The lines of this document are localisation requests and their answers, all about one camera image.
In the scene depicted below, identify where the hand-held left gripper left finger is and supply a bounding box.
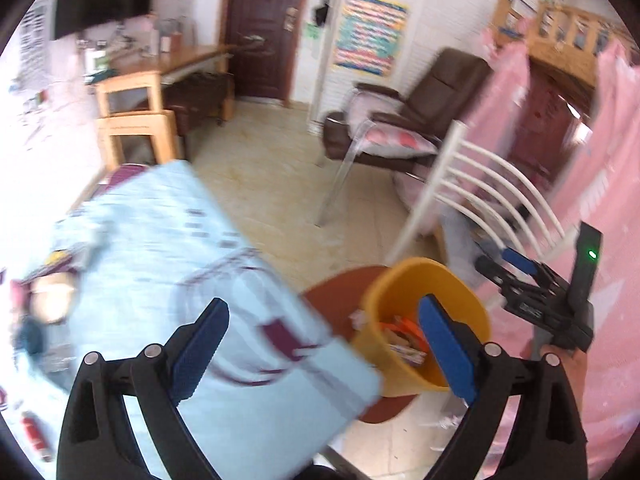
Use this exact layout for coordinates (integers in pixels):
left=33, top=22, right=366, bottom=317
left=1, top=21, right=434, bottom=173
left=56, top=297, right=231, bottom=480

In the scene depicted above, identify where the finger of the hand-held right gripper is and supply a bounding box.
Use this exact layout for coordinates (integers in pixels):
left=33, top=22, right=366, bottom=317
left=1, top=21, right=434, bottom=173
left=475, top=255, right=538, bottom=301
left=501, top=247, right=568, bottom=291

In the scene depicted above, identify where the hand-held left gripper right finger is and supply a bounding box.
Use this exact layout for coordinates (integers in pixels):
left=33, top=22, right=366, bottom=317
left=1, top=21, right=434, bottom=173
left=417, top=295, right=590, bottom=480

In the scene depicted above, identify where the long orange box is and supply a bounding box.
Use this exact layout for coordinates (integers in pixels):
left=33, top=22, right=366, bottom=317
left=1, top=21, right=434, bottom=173
left=378, top=317, right=426, bottom=356

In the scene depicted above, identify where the yellow bin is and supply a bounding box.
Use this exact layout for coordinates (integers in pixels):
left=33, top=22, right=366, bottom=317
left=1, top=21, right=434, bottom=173
left=350, top=257, right=493, bottom=393

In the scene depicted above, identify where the person's right hand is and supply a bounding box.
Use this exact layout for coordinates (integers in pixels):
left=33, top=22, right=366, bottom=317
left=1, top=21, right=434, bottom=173
left=540, top=344, right=587, bottom=411

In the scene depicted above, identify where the light blue printed tablecloth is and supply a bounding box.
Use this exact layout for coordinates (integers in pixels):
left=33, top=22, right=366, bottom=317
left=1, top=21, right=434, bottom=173
left=0, top=160, right=383, bottom=480

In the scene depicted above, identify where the white slatted chair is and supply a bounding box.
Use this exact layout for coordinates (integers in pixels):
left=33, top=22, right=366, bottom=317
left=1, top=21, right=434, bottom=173
left=385, top=120, right=576, bottom=271

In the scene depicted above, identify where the reddish brown stool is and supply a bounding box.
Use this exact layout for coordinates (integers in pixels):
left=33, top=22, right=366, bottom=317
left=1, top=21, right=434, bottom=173
left=300, top=265, right=431, bottom=426

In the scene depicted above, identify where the pink curtain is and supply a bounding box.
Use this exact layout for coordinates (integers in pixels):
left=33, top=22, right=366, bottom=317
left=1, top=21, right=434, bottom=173
left=462, top=25, right=640, bottom=466

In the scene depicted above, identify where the pink patterned cushion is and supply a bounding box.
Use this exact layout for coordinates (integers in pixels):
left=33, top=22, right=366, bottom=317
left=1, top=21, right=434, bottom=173
left=347, top=92, right=438, bottom=158

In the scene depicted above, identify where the small red cylinder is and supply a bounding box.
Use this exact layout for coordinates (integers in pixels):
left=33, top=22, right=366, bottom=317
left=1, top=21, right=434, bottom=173
left=21, top=410, right=55, bottom=462

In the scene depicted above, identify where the brown armchair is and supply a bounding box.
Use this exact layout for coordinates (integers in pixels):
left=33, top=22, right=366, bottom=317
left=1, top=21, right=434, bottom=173
left=322, top=47, right=493, bottom=171

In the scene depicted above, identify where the wooden chair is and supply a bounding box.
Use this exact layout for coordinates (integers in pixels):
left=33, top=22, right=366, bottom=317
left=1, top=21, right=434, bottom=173
left=97, top=110, right=181, bottom=171

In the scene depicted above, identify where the wooden bunk bed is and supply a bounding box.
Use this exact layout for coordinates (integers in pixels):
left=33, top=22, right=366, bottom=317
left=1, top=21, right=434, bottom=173
left=492, top=0, right=640, bottom=91

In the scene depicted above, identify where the wooden desk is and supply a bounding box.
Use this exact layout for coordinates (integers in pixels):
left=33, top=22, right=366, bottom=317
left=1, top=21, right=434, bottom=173
left=95, top=45, right=236, bottom=121

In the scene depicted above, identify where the dark brown door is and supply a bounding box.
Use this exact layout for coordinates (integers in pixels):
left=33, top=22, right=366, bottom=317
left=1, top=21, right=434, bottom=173
left=222, top=0, right=313, bottom=106

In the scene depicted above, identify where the eye chart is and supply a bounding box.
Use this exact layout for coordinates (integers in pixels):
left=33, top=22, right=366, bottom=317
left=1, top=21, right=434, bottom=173
left=17, top=5, right=57, bottom=86

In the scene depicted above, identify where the colourful wall poster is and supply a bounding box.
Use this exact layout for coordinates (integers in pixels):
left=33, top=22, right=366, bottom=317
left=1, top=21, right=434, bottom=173
left=332, top=0, right=408, bottom=78

